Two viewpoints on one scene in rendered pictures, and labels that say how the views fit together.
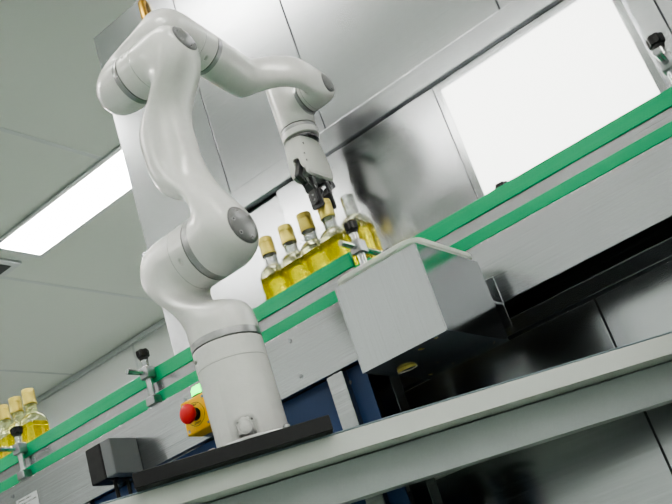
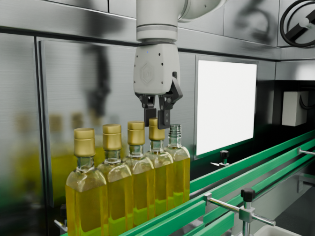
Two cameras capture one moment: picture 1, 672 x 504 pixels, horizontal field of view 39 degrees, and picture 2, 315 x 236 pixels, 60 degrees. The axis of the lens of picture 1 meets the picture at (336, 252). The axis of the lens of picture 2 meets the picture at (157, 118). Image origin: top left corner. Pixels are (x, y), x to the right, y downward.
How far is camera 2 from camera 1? 2.06 m
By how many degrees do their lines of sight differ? 79
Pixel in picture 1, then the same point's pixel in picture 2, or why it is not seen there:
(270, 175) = (37, 11)
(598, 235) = (275, 210)
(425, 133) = (184, 83)
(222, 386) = not seen: outside the picture
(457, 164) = (191, 116)
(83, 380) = not seen: outside the picture
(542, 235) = (265, 206)
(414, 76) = (187, 35)
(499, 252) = not seen: hidden behind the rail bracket
